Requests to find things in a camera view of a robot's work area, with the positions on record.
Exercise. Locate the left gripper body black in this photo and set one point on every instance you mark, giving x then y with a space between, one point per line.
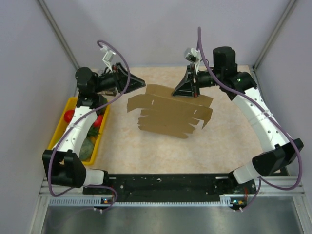
116 72

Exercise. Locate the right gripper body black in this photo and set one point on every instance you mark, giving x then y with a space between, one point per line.
196 85

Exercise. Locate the brown cardboard paper box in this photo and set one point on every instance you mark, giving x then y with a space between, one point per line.
164 114

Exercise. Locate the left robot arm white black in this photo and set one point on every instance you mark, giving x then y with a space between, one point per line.
62 163

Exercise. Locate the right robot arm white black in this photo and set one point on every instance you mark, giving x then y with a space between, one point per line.
279 148

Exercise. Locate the black rectangular box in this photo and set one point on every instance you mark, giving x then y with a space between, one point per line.
110 92

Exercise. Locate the green toy lime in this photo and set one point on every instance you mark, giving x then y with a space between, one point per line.
103 101

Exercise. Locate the red toy tomato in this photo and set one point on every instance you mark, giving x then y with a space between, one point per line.
98 121

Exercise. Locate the orange toy pineapple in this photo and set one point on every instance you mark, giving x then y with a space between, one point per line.
93 134

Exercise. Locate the red toy apple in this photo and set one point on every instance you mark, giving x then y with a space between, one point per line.
68 116

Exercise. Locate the yellow plastic tray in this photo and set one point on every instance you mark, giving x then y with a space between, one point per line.
62 125

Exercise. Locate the green toy pear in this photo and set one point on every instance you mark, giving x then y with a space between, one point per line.
86 149

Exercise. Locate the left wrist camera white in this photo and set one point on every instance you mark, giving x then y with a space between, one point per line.
108 57

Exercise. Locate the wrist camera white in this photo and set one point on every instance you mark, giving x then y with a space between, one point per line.
108 57
192 55

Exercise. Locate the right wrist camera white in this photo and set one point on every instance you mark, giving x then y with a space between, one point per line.
192 55

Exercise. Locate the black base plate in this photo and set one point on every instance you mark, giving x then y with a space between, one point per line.
176 187

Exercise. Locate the left frame post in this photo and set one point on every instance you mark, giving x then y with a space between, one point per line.
58 33

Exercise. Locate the frame post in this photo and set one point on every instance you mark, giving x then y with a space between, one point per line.
291 5
58 33

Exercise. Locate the grey cable duct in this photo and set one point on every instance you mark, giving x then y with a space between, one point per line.
104 201

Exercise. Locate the right frame post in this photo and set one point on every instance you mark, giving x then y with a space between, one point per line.
291 5

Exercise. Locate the aluminium frame rail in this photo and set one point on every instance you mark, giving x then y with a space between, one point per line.
262 188

